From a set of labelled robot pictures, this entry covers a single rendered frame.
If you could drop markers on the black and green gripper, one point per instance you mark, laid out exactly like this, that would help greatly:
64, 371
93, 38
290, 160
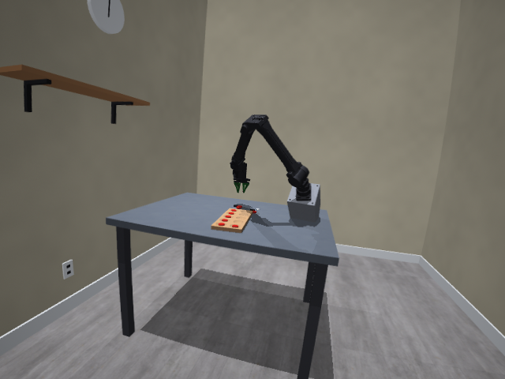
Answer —
241, 179

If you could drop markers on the tan tray with round pockets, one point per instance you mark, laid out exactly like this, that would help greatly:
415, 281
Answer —
240, 218

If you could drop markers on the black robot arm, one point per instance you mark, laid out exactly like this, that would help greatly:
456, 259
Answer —
297, 173

